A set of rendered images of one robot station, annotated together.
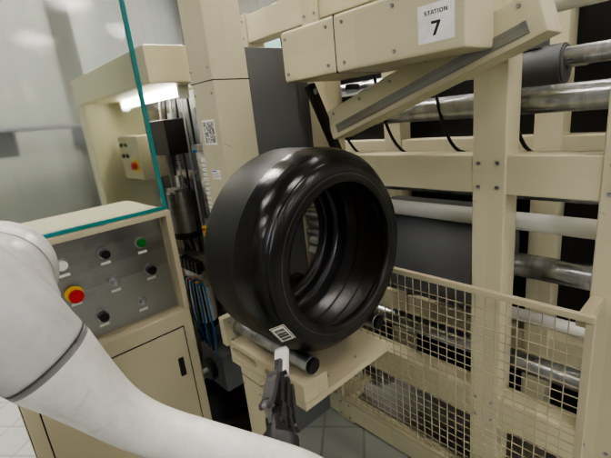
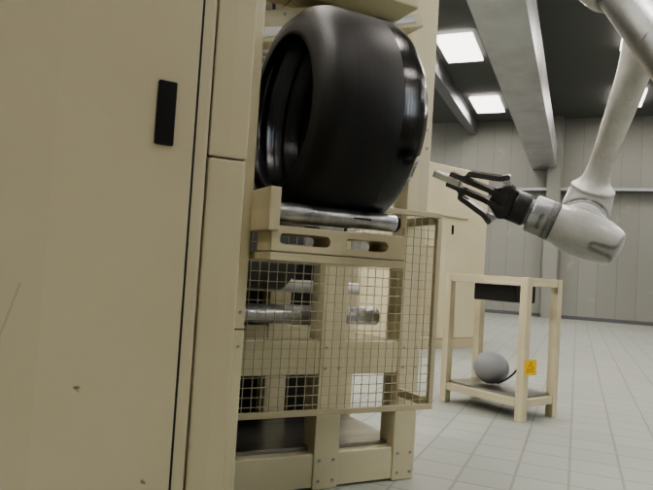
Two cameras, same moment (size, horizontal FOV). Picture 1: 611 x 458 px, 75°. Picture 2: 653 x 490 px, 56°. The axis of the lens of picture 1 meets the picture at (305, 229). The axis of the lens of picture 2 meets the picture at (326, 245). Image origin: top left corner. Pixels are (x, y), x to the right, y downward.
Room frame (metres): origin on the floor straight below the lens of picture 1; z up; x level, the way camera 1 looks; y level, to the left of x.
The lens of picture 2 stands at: (0.70, 1.58, 0.77)
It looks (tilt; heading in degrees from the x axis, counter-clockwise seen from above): 2 degrees up; 284
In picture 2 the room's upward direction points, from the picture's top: 4 degrees clockwise
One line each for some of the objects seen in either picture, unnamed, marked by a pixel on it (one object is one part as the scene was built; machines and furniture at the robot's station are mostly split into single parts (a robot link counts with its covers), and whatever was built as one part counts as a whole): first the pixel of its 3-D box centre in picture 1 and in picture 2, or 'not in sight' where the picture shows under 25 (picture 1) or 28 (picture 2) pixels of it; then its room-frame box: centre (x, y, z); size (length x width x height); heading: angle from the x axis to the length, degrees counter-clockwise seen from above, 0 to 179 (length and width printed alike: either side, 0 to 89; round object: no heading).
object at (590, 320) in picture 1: (429, 369); (325, 306); (1.18, -0.37, 0.65); 0.90 x 0.02 x 0.70; 41
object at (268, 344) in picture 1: (273, 343); (336, 217); (1.04, 0.13, 0.90); 0.35 x 0.05 x 0.05; 41
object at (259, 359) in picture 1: (275, 362); (332, 243); (1.04, 0.13, 0.84); 0.36 x 0.09 x 0.06; 41
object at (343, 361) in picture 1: (309, 352); (307, 258); (1.14, 0.03, 0.80); 0.37 x 0.36 x 0.02; 131
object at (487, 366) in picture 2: not in sight; (498, 341); (0.56, -2.32, 0.40); 0.60 x 0.35 x 0.80; 142
